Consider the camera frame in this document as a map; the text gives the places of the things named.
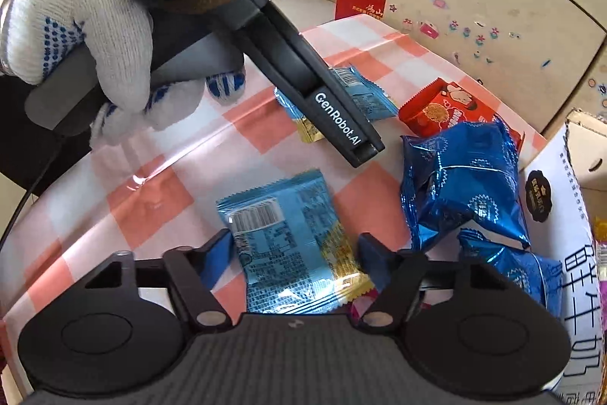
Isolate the light blue snack packet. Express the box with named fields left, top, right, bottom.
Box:
left=274, top=66, right=400, bottom=144
left=216, top=169, right=371, bottom=317

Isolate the person's left hand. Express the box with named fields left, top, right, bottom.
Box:
left=0, top=0, right=247, bottom=146

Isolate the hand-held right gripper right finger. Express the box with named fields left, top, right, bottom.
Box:
left=358, top=233, right=519, bottom=333

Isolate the red snack packet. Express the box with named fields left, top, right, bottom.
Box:
left=398, top=77, right=523, bottom=150

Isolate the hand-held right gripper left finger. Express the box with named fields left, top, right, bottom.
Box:
left=85, top=229, right=236, bottom=332

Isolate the printed cardboard box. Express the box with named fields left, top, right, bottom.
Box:
left=518, top=107, right=607, bottom=405

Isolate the blue foil snack packet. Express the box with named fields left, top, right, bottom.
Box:
left=456, top=226, right=563, bottom=317
left=399, top=119, right=533, bottom=252

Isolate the orange checkered tablecloth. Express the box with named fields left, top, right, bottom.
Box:
left=0, top=13, right=549, bottom=389

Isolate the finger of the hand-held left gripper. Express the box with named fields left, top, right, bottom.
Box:
left=344, top=137, right=386, bottom=169

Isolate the black cable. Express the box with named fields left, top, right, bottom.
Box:
left=0, top=134, right=68, bottom=247

